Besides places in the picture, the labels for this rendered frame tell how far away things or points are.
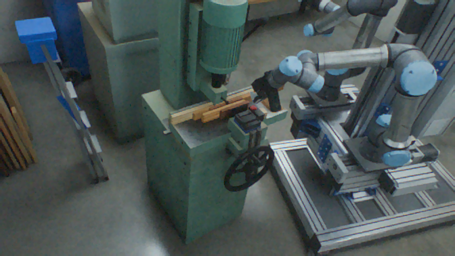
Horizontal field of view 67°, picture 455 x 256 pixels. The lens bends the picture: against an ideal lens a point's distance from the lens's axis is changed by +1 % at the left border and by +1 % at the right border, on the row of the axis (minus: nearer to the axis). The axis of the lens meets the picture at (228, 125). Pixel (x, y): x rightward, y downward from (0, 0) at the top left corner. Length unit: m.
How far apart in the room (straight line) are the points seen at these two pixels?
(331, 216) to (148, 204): 1.22
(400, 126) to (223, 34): 0.83
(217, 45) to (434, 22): 0.96
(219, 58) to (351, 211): 1.42
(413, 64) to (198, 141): 0.93
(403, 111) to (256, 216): 1.31
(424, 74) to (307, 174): 1.32
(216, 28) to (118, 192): 1.53
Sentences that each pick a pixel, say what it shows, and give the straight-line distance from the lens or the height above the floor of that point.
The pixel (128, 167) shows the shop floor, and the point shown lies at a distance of 2.68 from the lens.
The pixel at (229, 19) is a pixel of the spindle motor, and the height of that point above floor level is 1.45.
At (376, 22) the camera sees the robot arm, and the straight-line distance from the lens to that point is 2.07.
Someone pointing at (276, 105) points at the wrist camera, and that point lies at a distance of 1.48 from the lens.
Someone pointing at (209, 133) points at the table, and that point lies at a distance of 1.64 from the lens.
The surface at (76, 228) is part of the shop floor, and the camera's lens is 2.45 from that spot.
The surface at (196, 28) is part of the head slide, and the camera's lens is 1.55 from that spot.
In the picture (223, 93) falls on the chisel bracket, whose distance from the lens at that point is 1.63.
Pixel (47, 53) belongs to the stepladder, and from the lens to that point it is 1.93.
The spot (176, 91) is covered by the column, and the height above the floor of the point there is 0.94.
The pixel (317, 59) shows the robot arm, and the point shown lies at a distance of 1.49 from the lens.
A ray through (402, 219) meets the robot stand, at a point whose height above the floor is 0.23.
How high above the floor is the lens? 2.05
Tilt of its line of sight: 43 degrees down
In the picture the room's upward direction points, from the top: 9 degrees clockwise
